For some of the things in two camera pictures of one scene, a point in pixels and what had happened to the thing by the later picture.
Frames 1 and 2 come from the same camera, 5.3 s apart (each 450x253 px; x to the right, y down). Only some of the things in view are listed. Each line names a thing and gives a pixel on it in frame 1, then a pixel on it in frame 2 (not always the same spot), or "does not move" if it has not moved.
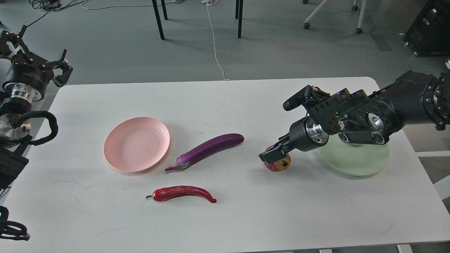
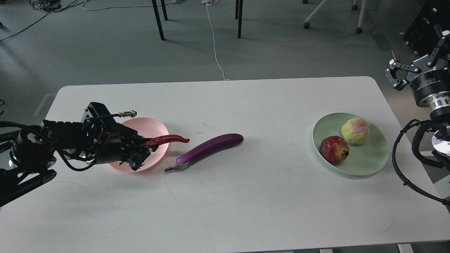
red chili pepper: [166, 193] to [164, 139]
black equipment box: [429, 34] does not move
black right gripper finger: [282, 140] to [442, 35]
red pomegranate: [279, 165] to [334, 149]
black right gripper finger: [277, 153] to [399, 85]
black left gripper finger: [61, 80] to [140, 155]
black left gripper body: [31, 75] to [120, 144]
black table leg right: [238, 11] does not move
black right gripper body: [304, 135] to [435, 82]
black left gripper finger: [15, 39] to [139, 140]
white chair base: [362, 9] does not move
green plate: [354, 160] does not move
